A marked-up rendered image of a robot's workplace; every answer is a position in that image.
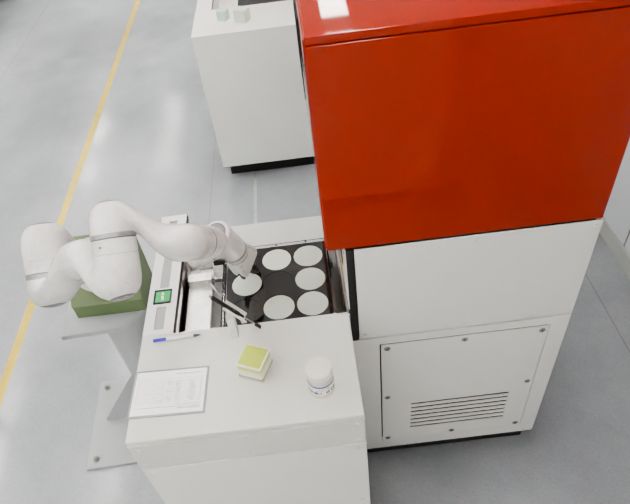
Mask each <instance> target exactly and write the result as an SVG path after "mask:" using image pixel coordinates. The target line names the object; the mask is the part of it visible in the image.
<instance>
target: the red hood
mask: <svg viewBox="0 0 630 504"><path fill-rule="evenodd" d="M293 7H294V15H295V24H296V32H297V41H298V49H299V57H300V65H301V73H302V80H303V88H304V95H305V100H306V108H307V115H308V123H309V131H310V138H311V146H312V153H313V161H314V168H315V176H316V183H317V191H318V199H319V206H320V214H321V221H322V229H323V236H324V244H325V248H327V251H332V250H340V249H348V248H356V247H364V246H373V245H381V244H389V243H397V242H406V241H414V240H422V239H430V238H438V237H447V236H455V235H463V234H471V233H479V232H488V231H496V230H504V229H512V228H521V227H529V226H537V225H545V224H553V223H562V222H570V221H578V220H586V219H594V218H602V217H603V215H604V212H605V209H606V206H607V204H608V201H609V198H610V195H611V192H612V189H613V186H614V183H615V180H616V177H617V174H618V171H619V168H620V165H621V162H622V159H623V157H624V154H625V151H626V148H627V145H628V142H629V139H630V0H293Z"/></svg>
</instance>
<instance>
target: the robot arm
mask: <svg viewBox="0 0 630 504"><path fill-rule="evenodd" d="M88 228H89V236H90V237H87V238H85V239H79V240H75V239H74V237H73V236H72V235H71V234H70V232H69V231H68V230H66V229H65V228H64V227H62V226H61V225H59V224H56V223H52V222H38V223H34V224H31V225H30V226H28V227H27V228H26V229H25V230H24V231H23V233H22V236H21V254H22V261H23V267H24V274H25V280H26V286H27V291H28V295H29V297H30V299H31V301H32V302H33V303H34V304H36V305H37V306H39V307H43V308H53V307H58V306H61V305H64V304H66V303H67V302H69V301H70V300H71V299H73V297H74V296H75V295H76V294H77V292H78V290H79V289H80V287H81V288H83V289H85V290H87V291H91V292H93V293H94V294H95V295H97V296H98V297H100V298H102V299H105V300H108V301H113V302H115V301H122V300H126V299H129V298H131V297H133V296H134V295H135V294H136V293H137V292H138V291H139V289H140V287H141V283H142V271H141V264H140V257H139V251H138V244H137V238H136V235H137V234H139V235H140V236H142V237H143V238H144V239H145V241H146V242H147V243H148V244H149V245H150V246H151V247H152V248H153V249H154V250H155V251H156V252H158V253H159V254H160V255H161V256H163V257H165V258H167V259H169V260H172V261H177V262H184V261H187V263H188V264H189V265H190V266H192V267H194V268H198V267H202V266H205V265H207V264H209V263H211V262H213V261H215V260H218V259H224V260H225V261H226V263H227V265H228V267H229V269H230V270H231V271H232V272H233V273H234V274H235V275H237V276H238V274H239V275H240V277H241V279H244V280H245V279H246V277H248V276H249V274H250V273H252V274H255V273H258V274H259V271H260V269H259V268H258V266H257V265H256V261H255V258H256V256H257V250H256V249H255V248H254V247H253V246H252V245H250V244H248V243H247V242H244V241H243V240H242V239H241V238H240V237H239V236H238V235H237V234H236V233H235V232H234V231H233V229H232V228H231V227H230V226H229V225H228V224H227V223H225V222H223V221H214V222H211V223H210V224H209V225H202V224H191V223H184V224H165V223H161V222H158V221H155V220H153V219H151V218H150V217H148V216H146V215H145V214H143V213H142V212H140V211H139V210H137V209H135V208H134V207H132V206H131V205H129V204H127V203H125V202H122V201H118V200H104V201H100V202H99V203H97V204H96V205H95V206H94V207H93V208H92V209H91V211H90V213H89V216H88Z"/></svg>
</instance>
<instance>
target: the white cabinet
mask: <svg viewBox="0 0 630 504"><path fill-rule="evenodd" d="M142 471H143V472H144V474H145V475H146V476H147V478H148V479H149V481H150V482H151V484H152V485H153V487H154V488H155V490H156V491H157V493H158V494H159V496H160V497H161V499H162V500H163V502H164V503H165V504H371V503H370V488H369V472H368V456H367V442H362V443H353V444H345V445H337V446H328V447H320V448H311V449H303V450H295V451H286V452H278V453H270V454H261V455H253V456H244V457H236V458H228V459H219V460H211V461H203V462H194V463H186V464H177V465H169V466H161V467H152V468H144V469H142Z"/></svg>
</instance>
